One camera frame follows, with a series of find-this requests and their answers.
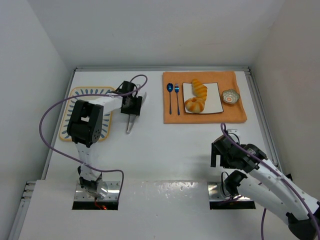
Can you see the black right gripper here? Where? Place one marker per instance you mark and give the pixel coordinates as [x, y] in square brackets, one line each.
[215, 155]

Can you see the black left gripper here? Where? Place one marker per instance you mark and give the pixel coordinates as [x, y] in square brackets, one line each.
[131, 109]

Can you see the metal serving tongs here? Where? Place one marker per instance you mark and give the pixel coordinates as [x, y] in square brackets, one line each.
[132, 118]

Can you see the curled striped croissant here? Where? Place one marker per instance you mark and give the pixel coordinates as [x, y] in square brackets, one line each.
[194, 105]

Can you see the long striped croissant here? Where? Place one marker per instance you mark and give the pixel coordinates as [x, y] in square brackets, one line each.
[199, 89]

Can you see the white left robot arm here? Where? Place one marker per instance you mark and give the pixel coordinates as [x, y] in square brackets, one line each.
[86, 126]

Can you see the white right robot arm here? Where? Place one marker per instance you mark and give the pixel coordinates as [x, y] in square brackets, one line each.
[255, 176]

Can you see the blue metal spoon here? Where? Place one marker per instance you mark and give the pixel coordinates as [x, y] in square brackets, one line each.
[170, 88]

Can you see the orange cloth placemat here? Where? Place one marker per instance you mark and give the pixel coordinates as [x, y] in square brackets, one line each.
[232, 113]

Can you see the blue metal fork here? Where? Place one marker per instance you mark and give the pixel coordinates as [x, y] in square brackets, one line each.
[177, 89]

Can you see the blue patterned serving tray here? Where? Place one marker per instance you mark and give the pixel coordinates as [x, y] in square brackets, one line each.
[84, 90]

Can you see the white square plate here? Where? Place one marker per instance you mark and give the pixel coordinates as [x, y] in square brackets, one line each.
[213, 104]

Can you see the small flower-shaped sauce dish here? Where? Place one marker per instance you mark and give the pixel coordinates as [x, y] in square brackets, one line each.
[230, 96]

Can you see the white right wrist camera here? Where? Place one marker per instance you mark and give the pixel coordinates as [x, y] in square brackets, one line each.
[233, 131]

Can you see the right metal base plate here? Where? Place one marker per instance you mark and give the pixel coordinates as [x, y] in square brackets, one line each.
[218, 201]

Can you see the metal base plate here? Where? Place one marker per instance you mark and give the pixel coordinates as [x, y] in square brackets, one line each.
[218, 201]
[106, 198]

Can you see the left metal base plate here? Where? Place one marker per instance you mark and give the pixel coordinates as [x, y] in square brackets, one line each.
[106, 198]

